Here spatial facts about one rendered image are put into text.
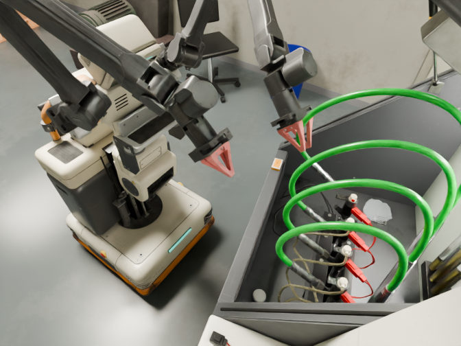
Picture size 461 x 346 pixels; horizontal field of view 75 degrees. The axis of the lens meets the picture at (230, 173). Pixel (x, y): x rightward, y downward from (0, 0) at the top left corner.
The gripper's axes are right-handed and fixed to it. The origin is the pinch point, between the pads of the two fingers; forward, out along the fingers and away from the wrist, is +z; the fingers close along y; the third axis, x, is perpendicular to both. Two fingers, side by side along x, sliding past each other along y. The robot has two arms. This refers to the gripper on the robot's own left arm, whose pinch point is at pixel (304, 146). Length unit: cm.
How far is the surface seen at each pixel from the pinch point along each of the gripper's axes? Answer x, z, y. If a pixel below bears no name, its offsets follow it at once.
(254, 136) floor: 138, -7, 139
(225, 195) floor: 129, 23, 74
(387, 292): -14.3, 30.3, -15.1
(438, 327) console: -29.3, 20.4, -33.7
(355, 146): -17.0, 2.0, -9.9
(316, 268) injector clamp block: 7.3, 30.9, -6.3
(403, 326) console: -24.2, 22.8, -31.5
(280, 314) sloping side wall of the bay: 1.9, 27.3, -28.4
